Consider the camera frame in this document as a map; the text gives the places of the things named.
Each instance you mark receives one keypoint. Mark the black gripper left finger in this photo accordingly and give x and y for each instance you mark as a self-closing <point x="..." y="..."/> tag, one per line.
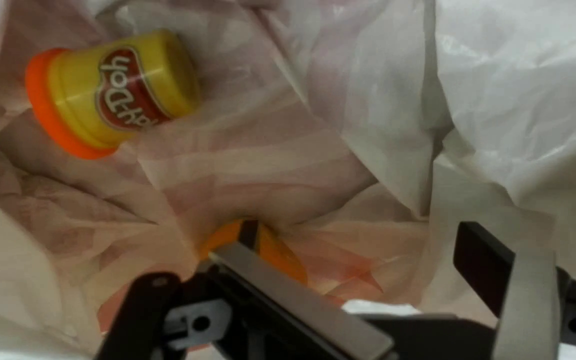
<point x="301" y="301"/>

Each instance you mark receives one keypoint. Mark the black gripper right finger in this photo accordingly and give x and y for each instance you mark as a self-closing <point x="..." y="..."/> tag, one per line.
<point x="528" y="301"/>

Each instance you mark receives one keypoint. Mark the orange fruit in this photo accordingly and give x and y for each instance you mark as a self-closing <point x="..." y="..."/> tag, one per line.
<point x="279" y="253"/>

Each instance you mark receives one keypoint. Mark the white orange printed plastic bag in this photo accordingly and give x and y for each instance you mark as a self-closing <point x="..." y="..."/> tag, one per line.
<point x="301" y="146"/>

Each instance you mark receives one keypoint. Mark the yellow Play-Doh container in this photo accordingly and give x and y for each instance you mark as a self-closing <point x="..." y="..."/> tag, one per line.
<point x="114" y="93"/>

